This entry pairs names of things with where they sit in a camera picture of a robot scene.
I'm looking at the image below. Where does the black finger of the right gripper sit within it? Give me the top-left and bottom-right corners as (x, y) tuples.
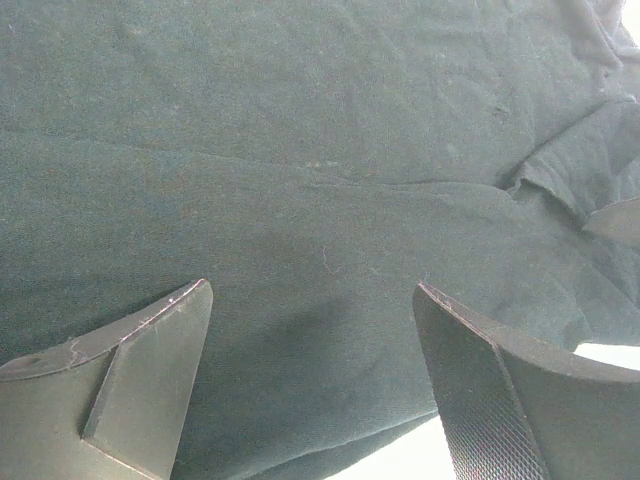
(583, 198), (640, 246)

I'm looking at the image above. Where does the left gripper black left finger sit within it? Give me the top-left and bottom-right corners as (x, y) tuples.
(1, 279), (213, 480)

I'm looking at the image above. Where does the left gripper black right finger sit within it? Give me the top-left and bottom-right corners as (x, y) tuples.
(413, 283), (639, 480)

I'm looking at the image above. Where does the black t shirt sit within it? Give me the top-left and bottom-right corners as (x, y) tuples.
(1, 1), (639, 479)

